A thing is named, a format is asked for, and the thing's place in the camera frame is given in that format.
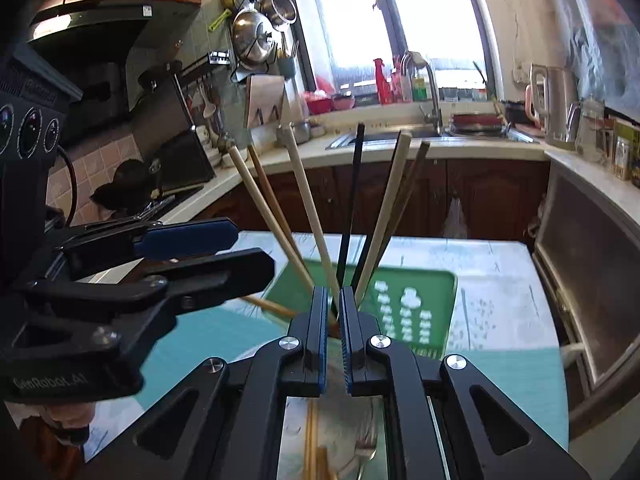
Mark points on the glass pitcher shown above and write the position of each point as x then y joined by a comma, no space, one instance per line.
590,130

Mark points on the brown wooden chopstick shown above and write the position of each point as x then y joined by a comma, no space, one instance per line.
270,195

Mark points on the red bowl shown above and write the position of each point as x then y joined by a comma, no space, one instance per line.
320,105

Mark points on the red pan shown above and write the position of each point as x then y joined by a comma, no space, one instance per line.
475,120

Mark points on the dark brown chopstick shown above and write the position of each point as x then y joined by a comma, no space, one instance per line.
410,185

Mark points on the green dish soap bottle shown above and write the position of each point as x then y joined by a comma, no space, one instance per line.
419,87

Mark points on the red spray bottle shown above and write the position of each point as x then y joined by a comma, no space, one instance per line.
382,82

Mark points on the wooden cutting board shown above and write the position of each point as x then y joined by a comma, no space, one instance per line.
265,100

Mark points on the gas stove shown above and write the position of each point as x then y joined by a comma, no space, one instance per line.
150,200

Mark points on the clear plastic sheet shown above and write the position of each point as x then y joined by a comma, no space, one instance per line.
600,35

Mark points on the steel kitchen sink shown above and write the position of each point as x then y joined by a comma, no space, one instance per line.
390,137

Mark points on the kitchen window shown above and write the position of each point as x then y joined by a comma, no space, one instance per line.
400,20

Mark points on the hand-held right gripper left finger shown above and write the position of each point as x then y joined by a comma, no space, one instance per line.
322,345

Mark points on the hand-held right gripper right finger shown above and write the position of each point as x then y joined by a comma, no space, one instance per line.
345,345

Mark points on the hanging utensil cup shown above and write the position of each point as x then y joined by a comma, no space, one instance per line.
286,65

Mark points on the hanging steel pot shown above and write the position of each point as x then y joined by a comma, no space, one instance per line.
282,7

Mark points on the hanging plastic bag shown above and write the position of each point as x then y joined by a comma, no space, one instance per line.
455,215

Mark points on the steel faucet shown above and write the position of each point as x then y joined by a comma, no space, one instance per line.
430,90

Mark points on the black chopstick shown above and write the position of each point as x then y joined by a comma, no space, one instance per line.
352,185

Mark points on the green box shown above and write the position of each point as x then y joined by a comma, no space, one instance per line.
625,145

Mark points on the steel electric kettle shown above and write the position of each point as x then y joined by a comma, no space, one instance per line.
555,105

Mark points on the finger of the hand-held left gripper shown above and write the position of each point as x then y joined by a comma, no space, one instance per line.
215,272
185,237

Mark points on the green plastic utensil holder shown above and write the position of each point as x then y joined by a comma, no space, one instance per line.
440,310

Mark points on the black range hood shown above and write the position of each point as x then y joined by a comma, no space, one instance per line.
100,20

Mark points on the metal fork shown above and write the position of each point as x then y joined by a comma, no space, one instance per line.
365,447

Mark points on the teal white printed tablecloth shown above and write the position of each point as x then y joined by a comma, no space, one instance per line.
500,285

